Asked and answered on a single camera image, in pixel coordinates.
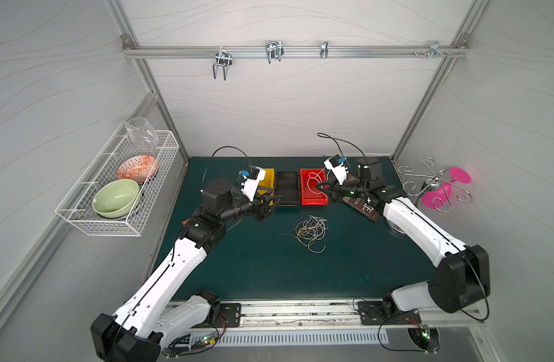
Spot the white cable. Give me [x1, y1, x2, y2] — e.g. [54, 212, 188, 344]
[306, 169, 328, 196]

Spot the cable bundle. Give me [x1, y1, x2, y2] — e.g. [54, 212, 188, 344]
[278, 214, 331, 254]

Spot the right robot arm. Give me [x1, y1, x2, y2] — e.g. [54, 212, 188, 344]
[316, 155, 491, 318]

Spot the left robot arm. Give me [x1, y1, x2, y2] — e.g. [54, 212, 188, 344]
[91, 178, 281, 361]

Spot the yellow plastic bin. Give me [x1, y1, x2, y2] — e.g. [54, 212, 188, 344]
[257, 168, 275, 195]

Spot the red plastic bin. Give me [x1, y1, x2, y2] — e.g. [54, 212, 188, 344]
[299, 168, 329, 206]

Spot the black plastic bin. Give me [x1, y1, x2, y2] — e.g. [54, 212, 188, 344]
[275, 171, 301, 208]

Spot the brown chips bag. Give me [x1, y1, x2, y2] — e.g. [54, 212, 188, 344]
[342, 175, 379, 222]

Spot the green tabletop mat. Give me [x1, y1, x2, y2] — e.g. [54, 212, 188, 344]
[142, 155, 441, 302]

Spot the silver glass holder stand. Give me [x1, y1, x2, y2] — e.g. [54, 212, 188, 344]
[397, 156, 473, 214]

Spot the pink plastic wine glass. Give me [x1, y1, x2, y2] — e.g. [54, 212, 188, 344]
[422, 167, 472, 213]

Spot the orange patterned bowl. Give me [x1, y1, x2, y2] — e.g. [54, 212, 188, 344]
[116, 155, 159, 183]

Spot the small metal hook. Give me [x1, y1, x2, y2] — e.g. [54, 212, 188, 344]
[320, 41, 329, 60]

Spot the metal loop hook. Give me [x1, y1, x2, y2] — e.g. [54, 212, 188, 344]
[265, 40, 284, 64]

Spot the clear glass cup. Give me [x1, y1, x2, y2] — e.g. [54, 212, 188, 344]
[125, 117, 159, 153]

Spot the metal double hook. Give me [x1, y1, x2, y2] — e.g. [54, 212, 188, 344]
[212, 50, 233, 81]

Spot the green bowl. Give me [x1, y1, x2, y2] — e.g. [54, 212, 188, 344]
[92, 179, 141, 219]

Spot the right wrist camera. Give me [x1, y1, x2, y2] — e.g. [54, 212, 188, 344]
[324, 155, 348, 185]

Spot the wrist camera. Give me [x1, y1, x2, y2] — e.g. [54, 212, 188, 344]
[240, 166, 266, 202]
[324, 155, 348, 185]

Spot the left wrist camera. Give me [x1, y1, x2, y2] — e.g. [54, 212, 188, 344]
[240, 166, 266, 202]

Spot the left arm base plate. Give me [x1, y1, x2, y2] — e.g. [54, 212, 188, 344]
[214, 303, 242, 330]

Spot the aluminium front rail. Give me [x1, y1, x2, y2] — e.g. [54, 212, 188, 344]
[112, 297, 486, 335]

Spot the aluminium rail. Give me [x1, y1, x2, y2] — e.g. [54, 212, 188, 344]
[112, 297, 486, 335]
[123, 43, 470, 60]

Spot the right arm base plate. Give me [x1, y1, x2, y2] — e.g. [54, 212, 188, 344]
[353, 300, 422, 326]

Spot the white wire basket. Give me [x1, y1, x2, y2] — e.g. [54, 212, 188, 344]
[55, 124, 179, 237]

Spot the metal bracket hook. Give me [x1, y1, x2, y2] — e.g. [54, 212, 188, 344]
[412, 41, 453, 60]

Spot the aluminium top rail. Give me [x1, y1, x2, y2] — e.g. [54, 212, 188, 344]
[123, 43, 470, 60]

